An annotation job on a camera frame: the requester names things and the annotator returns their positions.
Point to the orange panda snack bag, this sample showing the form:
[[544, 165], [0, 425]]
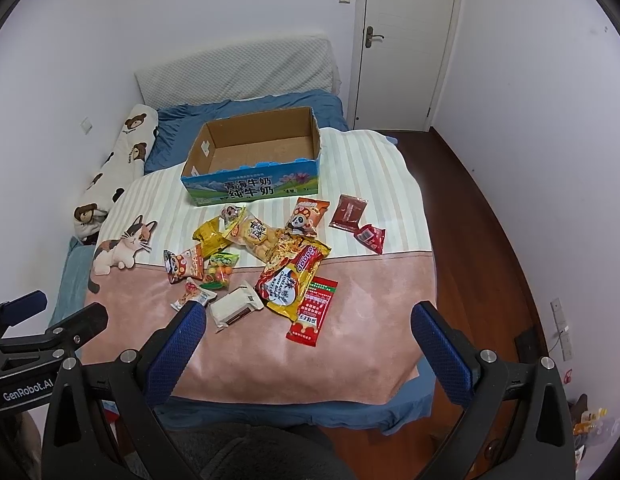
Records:
[[306, 217]]

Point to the striped pink cat blanket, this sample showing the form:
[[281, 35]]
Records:
[[336, 323]]

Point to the white wafer packet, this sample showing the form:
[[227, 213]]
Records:
[[234, 305]]

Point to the small red snack packet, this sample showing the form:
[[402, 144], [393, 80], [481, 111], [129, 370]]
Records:
[[371, 237]]

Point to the long red sachet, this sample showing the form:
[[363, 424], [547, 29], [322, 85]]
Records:
[[312, 312]]

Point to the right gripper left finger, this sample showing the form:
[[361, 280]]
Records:
[[78, 442]]

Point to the cranberry oat cookie packet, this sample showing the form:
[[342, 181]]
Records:
[[194, 292]]

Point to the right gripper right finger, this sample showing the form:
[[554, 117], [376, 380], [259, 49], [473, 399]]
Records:
[[538, 443]]

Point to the white power strip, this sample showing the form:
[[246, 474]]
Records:
[[562, 336]]

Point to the orange sunflower seed bag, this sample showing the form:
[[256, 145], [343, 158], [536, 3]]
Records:
[[187, 264]]

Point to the yellow snack bag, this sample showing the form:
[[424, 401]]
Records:
[[209, 238]]

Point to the door handle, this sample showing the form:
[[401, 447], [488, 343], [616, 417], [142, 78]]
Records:
[[371, 36]]

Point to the biscuit snack bag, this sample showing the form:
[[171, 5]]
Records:
[[257, 237]]

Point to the dark red snack packet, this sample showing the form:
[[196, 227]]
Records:
[[348, 213]]

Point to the open cardboard milk box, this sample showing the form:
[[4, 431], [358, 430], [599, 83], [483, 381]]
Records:
[[254, 156]]

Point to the green fruit candy bag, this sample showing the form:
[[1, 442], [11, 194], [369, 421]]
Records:
[[218, 270]]

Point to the wall socket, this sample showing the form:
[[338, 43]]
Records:
[[86, 125]]

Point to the white door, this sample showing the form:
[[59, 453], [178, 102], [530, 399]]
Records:
[[397, 80]]

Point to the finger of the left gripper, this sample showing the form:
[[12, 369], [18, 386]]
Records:
[[18, 310], [71, 333]]

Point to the white bear print pillow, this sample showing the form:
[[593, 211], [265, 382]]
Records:
[[124, 164]]

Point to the grey dotted pillow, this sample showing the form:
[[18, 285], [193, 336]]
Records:
[[243, 71]]

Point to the small photo snack packet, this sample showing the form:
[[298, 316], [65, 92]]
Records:
[[229, 216]]

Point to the light blue towel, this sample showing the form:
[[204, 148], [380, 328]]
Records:
[[74, 280]]

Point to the large noodle snack bag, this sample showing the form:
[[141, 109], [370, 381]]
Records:
[[288, 274]]

